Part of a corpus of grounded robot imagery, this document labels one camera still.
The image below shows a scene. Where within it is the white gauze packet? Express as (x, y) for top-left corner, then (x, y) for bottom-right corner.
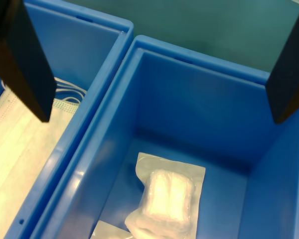
(124, 151), (206, 239)
(90, 220), (134, 239)

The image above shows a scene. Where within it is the blue plastic bin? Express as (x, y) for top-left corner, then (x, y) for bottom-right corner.
(0, 2), (135, 239)
(29, 34), (299, 239)

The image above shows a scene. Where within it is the pale surgical face mask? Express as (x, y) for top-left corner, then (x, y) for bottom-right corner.
(0, 76), (87, 232)

